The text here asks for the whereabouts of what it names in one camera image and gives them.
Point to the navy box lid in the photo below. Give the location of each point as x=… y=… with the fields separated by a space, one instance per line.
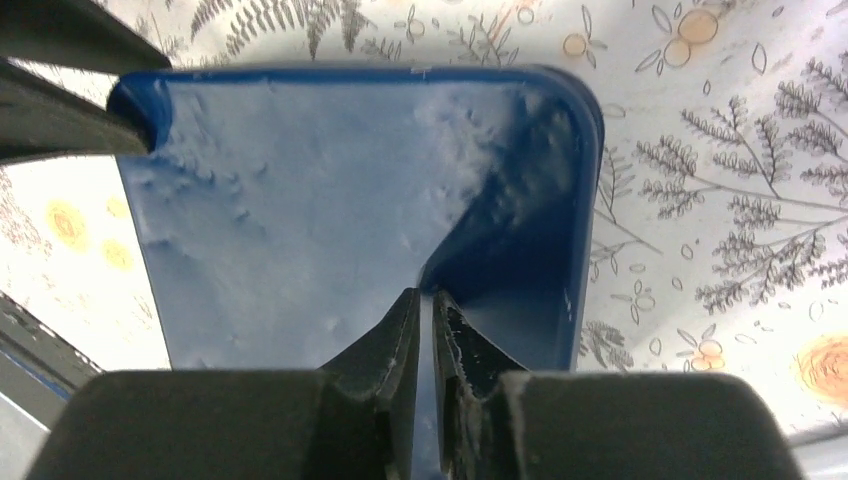
x=281 y=212

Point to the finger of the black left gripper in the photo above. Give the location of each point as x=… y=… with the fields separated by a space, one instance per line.
x=39 y=121
x=74 y=34

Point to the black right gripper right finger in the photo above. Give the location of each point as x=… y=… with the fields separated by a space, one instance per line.
x=499 y=420

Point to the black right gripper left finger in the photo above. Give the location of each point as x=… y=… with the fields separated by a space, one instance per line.
x=351 y=418

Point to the floral tablecloth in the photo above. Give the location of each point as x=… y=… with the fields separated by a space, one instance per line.
x=720 y=232

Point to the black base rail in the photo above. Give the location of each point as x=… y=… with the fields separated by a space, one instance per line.
x=40 y=370

